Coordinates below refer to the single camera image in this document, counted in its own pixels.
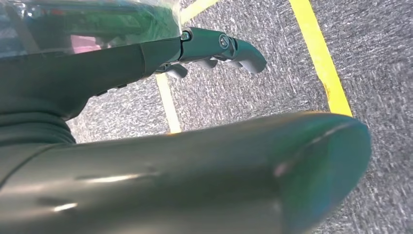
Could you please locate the yellow tape square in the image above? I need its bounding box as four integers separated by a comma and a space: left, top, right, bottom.
154, 0, 353, 134

